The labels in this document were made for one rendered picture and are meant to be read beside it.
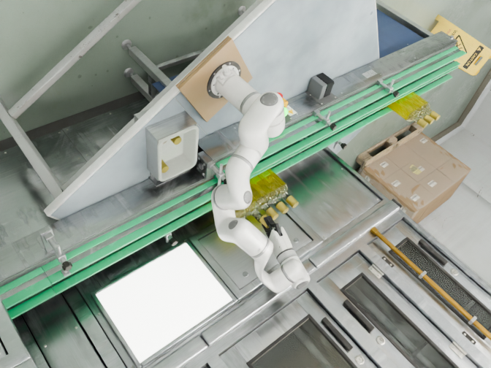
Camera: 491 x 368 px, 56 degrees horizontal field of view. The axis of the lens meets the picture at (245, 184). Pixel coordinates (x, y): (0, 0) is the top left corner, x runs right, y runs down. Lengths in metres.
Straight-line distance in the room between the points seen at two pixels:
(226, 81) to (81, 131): 0.96
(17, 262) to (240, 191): 0.78
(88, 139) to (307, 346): 1.38
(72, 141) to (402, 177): 4.26
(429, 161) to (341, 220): 4.09
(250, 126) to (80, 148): 1.08
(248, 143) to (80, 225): 0.69
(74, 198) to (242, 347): 0.81
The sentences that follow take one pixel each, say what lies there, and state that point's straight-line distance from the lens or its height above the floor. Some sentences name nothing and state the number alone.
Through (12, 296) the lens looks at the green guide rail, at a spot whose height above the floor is 0.94.
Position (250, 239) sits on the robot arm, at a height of 1.30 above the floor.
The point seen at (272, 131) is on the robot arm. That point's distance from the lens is 1.58.
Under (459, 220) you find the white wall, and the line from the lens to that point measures 6.83.
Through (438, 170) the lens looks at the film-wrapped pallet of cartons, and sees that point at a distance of 6.14.
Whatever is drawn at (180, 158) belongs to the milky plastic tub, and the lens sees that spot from 1.86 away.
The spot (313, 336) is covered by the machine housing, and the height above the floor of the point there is 1.59.
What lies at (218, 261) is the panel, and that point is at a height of 1.14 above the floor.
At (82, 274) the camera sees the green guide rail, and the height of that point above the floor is 0.95.
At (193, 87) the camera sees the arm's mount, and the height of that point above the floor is 0.77.
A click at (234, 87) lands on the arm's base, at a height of 0.87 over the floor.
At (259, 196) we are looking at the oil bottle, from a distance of 1.90.
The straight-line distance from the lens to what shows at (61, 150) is 2.33.
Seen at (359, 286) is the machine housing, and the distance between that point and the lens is 2.02.
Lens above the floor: 1.83
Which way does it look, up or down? 26 degrees down
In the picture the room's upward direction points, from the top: 136 degrees clockwise
